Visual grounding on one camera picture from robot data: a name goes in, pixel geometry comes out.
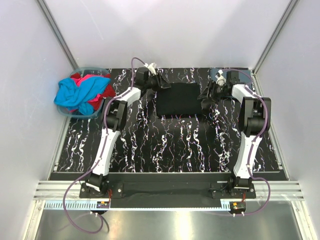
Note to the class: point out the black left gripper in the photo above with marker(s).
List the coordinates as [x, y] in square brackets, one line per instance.
[160, 82]

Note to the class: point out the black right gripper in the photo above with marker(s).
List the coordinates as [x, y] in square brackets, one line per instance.
[211, 86]

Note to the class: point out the black t shirt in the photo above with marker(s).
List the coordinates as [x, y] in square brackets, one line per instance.
[179, 99]

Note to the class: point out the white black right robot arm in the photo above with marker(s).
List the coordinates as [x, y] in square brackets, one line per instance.
[253, 123]

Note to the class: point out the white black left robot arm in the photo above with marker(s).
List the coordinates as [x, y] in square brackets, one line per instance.
[114, 121]

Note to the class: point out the folded grey-blue t shirt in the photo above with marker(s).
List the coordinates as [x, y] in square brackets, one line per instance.
[240, 75]

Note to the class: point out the red t shirt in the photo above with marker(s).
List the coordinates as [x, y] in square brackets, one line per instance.
[110, 93]

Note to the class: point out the teal plastic laundry basket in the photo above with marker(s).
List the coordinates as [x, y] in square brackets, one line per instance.
[83, 71]

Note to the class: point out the pink t shirt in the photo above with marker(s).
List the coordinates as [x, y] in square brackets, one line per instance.
[92, 89]

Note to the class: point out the bright blue t shirt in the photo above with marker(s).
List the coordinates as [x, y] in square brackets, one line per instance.
[68, 95]

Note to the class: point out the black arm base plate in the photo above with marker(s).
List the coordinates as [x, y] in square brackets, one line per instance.
[167, 186]

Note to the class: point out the aluminium frame post right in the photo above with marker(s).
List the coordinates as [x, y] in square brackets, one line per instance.
[275, 34]

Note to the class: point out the aluminium frame post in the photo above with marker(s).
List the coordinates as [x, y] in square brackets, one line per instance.
[44, 8]
[275, 34]

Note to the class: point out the white slotted cable duct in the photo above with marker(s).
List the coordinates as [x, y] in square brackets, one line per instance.
[207, 204]

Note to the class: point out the aluminium frame post left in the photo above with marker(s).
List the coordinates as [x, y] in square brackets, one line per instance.
[44, 8]

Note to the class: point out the aluminium front rail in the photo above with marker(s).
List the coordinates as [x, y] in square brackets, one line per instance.
[55, 190]

